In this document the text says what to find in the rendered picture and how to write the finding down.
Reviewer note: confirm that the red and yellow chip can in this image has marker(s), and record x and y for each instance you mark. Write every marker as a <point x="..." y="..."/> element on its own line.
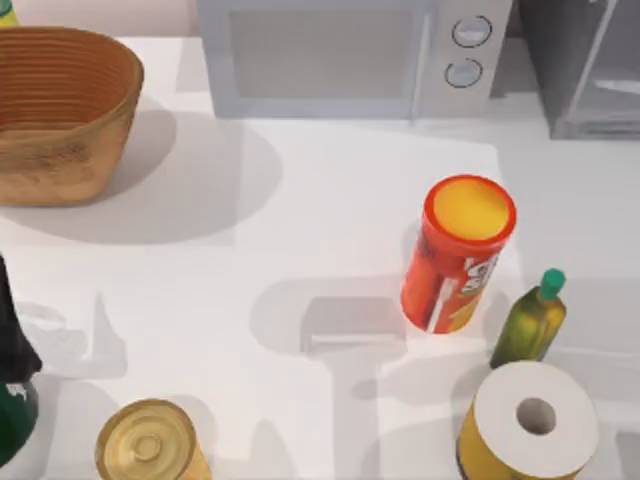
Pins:
<point x="452" y="265"/>

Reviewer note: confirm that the pale microwave oven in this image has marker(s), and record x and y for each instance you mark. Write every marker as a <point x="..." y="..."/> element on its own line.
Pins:
<point x="320" y="60"/>

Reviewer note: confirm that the round microwave knob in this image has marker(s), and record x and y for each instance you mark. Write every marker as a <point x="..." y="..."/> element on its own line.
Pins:
<point x="471" y="30"/>
<point x="464" y="73"/>

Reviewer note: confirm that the olive oil bottle green cap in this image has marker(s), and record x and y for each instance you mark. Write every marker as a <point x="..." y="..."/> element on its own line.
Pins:
<point x="532" y="325"/>

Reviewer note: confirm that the gold tin can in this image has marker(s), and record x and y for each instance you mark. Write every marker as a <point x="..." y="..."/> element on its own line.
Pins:
<point x="150" y="445"/>

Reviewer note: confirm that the white paper roll yellow wrap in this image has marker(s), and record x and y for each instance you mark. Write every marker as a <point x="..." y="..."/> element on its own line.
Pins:
<point x="530" y="425"/>

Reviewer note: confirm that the brown woven basket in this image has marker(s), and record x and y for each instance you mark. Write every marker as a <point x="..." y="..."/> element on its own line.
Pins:
<point x="60" y="130"/>

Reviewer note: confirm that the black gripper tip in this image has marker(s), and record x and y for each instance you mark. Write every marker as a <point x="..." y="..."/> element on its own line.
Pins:
<point x="12" y="330"/>

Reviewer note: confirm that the yellow green bottle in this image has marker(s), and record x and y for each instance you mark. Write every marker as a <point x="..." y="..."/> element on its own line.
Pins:
<point x="6" y="9"/>

